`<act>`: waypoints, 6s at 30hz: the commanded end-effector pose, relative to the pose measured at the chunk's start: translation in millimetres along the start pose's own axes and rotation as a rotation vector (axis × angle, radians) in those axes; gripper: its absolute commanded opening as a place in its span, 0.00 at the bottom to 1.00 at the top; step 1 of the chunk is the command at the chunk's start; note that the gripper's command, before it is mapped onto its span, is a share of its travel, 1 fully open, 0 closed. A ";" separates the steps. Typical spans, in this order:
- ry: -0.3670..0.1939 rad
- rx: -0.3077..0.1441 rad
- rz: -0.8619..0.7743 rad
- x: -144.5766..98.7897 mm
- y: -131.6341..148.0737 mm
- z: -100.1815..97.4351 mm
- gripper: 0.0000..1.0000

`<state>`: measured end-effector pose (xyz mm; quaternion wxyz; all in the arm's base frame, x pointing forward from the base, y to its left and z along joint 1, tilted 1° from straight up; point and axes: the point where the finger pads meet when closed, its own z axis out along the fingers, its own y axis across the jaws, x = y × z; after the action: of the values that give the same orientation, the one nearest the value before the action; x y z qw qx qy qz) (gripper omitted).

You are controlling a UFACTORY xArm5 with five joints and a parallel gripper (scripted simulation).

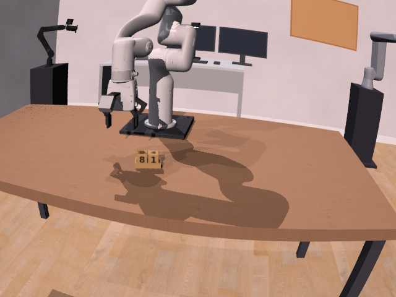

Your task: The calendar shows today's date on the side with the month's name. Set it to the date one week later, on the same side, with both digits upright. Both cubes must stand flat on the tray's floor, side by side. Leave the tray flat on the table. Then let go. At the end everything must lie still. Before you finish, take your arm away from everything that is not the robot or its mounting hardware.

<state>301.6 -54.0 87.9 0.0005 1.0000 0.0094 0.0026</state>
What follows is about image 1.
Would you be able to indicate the tan wooden calendar cube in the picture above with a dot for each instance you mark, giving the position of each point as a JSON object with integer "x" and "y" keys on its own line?
{"x": 153, "y": 157}
{"x": 141, "y": 156}

